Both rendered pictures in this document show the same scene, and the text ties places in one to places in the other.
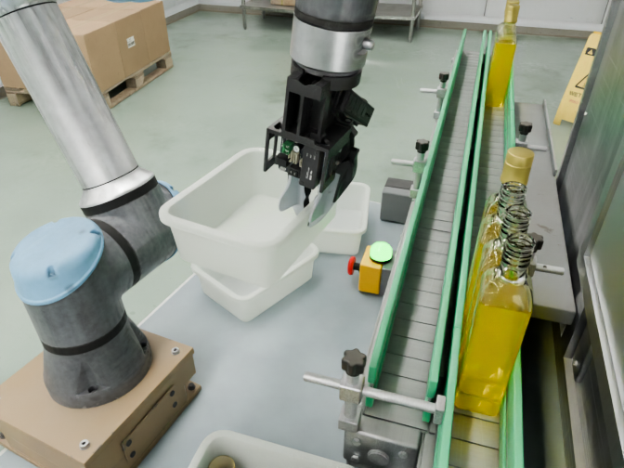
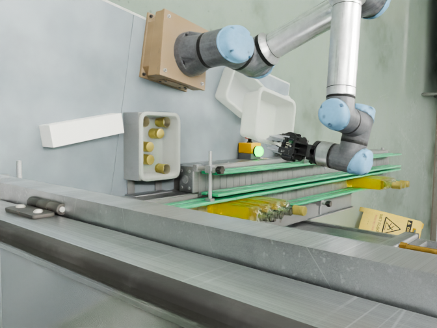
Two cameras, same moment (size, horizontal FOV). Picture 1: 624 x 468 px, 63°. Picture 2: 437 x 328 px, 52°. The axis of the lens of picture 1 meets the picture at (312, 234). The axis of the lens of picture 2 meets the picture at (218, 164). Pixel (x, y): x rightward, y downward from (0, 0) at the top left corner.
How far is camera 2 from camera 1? 0.89 m
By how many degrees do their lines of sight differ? 20
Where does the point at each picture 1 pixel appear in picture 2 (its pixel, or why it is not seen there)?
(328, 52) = (320, 157)
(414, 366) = (217, 183)
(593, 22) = not seen: outside the picture
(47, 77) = (310, 26)
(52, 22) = not seen: hidden behind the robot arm
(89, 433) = (168, 68)
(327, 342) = (214, 137)
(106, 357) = (198, 66)
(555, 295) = not seen: hidden behind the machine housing
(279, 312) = (222, 110)
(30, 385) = (176, 27)
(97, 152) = (282, 46)
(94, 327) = (211, 62)
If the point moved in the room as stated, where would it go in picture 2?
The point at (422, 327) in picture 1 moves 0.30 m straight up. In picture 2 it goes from (231, 181) to (300, 189)
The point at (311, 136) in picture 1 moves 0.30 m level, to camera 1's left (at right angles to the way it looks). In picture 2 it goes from (294, 150) to (280, 50)
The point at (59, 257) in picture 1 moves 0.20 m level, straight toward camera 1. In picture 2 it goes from (237, 51) to (208, 99)
